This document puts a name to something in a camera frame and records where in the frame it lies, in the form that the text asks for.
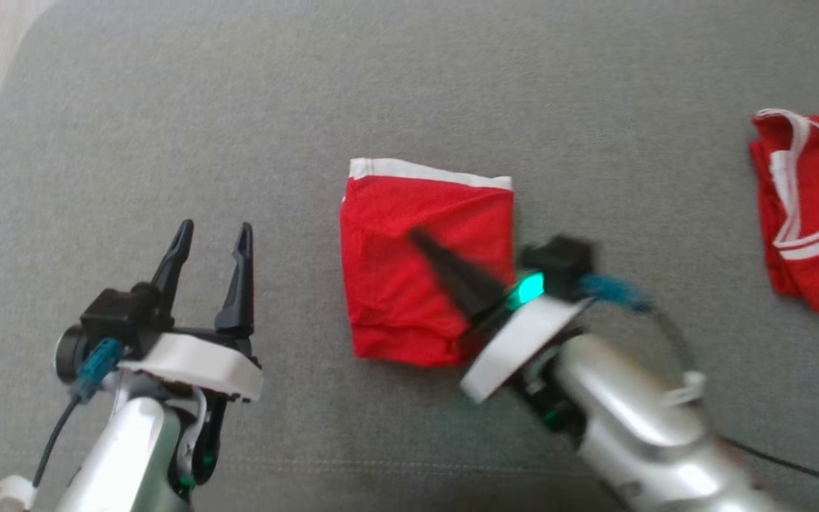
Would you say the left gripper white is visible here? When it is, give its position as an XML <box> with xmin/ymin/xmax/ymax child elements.
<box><xmin>119</xmin><ymin>219</ymin><xmax>264</xmax><ymax>403</ymax></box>

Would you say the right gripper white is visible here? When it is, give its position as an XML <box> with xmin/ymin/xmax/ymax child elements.
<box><xmin>410</xmin><ymin>229</ymin><xmax>589</xmax><ymax>405</ymax></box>

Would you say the red jersey with black lettering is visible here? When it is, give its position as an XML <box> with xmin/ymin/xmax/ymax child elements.
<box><xmin>339</xmin><ymin>157</ymin><xmax>516</xmax><ymax>370</ymax></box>

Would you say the large grey sofa chaise cushion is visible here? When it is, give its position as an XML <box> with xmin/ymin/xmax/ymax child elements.
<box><xmin>0</xmin><ymin>0</ymin><xmax>819</xmax><ymax>512</ymax></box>

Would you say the right camera cable teal connector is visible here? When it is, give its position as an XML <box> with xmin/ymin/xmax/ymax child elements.
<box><xmin>579</xmin><ymin>273</ymin><xmax>819</xmax><ymax>497</ymax></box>

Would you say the white cable label tag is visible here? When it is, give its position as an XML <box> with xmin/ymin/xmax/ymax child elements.
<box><xmin>0</xmin><ymin>474</ymin><xmax>38</xmax><ymax>512</ymax></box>
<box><xmin>665</xmin><ymin>370</ymin><xmax>708</xmax><ymax>408</ymax></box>

